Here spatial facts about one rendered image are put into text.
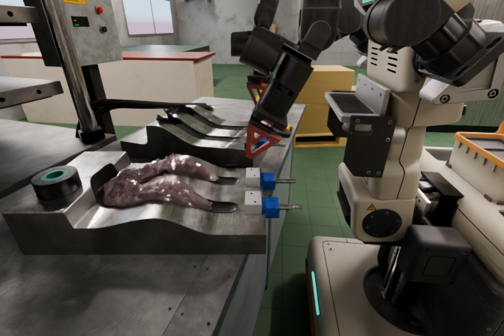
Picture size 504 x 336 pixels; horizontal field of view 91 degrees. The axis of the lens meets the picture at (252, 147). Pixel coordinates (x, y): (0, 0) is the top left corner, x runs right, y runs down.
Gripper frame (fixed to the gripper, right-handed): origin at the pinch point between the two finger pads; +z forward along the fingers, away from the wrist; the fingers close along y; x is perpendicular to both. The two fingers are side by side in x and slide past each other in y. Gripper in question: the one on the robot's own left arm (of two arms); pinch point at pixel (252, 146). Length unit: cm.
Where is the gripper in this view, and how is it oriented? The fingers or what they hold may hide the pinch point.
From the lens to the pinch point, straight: 52.7
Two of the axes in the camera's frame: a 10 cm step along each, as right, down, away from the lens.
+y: -1.0, 4.2, -9.0
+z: -4.4, 7.9, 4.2
